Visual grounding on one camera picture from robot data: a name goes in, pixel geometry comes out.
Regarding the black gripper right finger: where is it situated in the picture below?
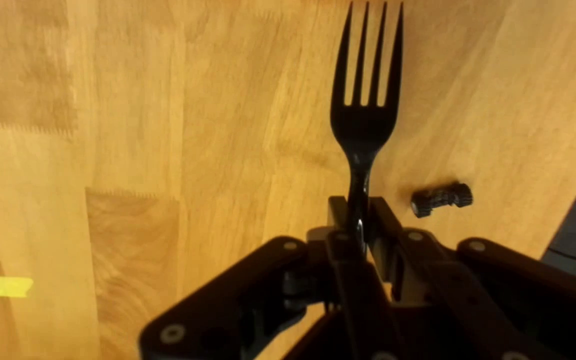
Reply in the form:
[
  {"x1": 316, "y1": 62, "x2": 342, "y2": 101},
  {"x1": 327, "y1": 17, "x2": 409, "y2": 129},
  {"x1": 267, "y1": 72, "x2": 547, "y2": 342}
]
[{"x1": 371, "y1": 198, "x2": 576, "y2": 360}]

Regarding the small black object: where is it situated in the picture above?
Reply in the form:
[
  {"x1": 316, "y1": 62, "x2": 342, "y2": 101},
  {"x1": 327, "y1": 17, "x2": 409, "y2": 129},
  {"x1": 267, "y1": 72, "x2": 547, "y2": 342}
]
[{"x1": 410, "y1": 183, "x2": 474, "y2": 219}]

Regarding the black fork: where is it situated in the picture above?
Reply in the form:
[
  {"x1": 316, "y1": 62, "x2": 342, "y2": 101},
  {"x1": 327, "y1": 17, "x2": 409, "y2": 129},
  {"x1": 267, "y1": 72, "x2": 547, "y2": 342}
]
[{"x1": 330, "y1": 15, "x2": 405, "y2": 247}]

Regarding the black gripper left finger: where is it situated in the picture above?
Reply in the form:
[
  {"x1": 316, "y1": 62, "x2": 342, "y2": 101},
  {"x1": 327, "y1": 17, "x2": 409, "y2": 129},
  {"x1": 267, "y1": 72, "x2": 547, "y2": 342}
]
[{"x1": 136, "y1": 227, "x2": 371, "y2": 360}]

